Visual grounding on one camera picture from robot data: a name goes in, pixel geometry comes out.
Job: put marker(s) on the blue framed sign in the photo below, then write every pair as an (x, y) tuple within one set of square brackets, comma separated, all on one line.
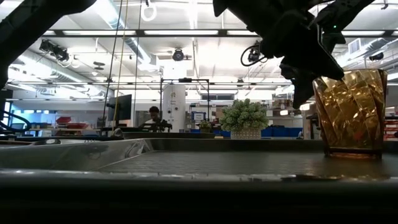
[(198, 116)]

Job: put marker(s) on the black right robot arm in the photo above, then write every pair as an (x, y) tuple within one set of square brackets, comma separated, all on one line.
[(345, 12)]

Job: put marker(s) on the silver metal spoon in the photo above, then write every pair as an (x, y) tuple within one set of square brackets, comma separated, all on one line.
[(46, 142)]

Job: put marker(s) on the dark grey plastic tray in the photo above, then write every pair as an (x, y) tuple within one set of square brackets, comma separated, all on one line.
[(199, 186)]

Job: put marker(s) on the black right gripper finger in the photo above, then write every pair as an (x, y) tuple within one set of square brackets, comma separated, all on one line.
[(302, 91), (317, 71)]

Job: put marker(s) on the black computer monitor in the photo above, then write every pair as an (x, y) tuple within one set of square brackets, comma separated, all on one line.
[(121, 107)]

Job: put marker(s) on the large green potted plant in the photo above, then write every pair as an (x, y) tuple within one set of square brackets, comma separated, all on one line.
[(244, 116)]

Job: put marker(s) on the small green potted plant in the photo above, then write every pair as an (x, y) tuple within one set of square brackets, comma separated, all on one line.
[(205, 125)]

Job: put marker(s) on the black ceiling camera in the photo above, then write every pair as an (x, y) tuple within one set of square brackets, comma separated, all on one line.
[(178, 55)]

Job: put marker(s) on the person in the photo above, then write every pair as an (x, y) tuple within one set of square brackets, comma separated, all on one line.
[(154, 113)]

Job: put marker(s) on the red plastic storage bin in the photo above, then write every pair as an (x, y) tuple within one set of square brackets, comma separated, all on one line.
[(74, 125)]

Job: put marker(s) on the white cylindrical tank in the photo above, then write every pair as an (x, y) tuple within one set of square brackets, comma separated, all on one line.
[(174, 105)]

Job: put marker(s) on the amber faceted plastic cup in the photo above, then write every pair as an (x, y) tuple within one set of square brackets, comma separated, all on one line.
[(351, 118)]

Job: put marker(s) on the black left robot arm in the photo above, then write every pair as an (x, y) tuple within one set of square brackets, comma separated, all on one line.
[(31, 18)]

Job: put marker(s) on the blue storage bins row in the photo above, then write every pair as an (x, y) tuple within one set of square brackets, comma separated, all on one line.
[(281, 132)]

